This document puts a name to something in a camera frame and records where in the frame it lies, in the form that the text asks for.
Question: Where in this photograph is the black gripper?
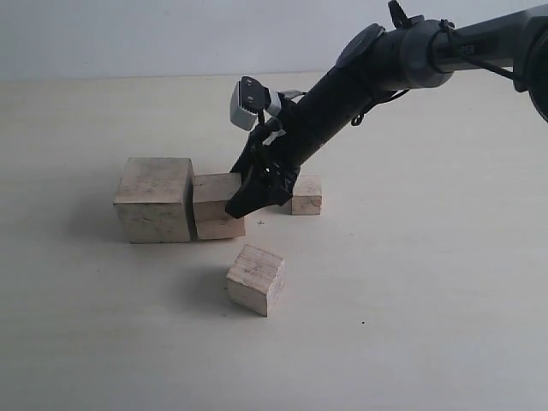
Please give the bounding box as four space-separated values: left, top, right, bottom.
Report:
225 123 308 218

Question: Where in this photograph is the second largest wooden cube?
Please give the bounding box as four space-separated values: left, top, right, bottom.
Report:
193 173 246 241

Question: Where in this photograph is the smallest wooden cube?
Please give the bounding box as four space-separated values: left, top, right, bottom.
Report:
291 176 323 216

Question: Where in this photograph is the third largest wooden cube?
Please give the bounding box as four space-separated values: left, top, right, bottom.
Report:
226 244 285 318

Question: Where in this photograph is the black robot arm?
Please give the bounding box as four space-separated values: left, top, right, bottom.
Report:
225 1 547 219

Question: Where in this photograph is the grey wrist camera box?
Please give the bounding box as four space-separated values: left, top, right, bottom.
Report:
229 76 283 131

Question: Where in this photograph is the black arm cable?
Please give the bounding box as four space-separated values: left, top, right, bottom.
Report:
350 0 527 127

